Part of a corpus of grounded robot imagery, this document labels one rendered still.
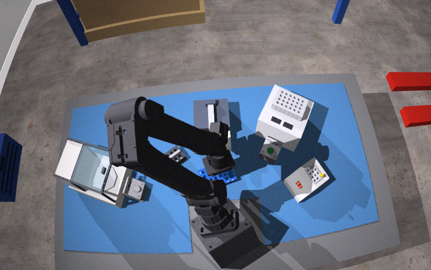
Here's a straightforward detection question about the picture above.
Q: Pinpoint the blue bench mat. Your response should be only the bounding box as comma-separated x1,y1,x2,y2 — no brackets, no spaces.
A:
64,83,379,254

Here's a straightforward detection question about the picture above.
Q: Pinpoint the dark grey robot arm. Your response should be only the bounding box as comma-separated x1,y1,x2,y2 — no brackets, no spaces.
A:
104,96,237,237

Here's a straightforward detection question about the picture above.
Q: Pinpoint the blue tube rack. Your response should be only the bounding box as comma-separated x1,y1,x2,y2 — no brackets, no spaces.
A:
198,168,237,185

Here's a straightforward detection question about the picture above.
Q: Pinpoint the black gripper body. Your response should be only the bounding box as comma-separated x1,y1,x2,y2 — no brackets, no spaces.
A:
202,150,235,176

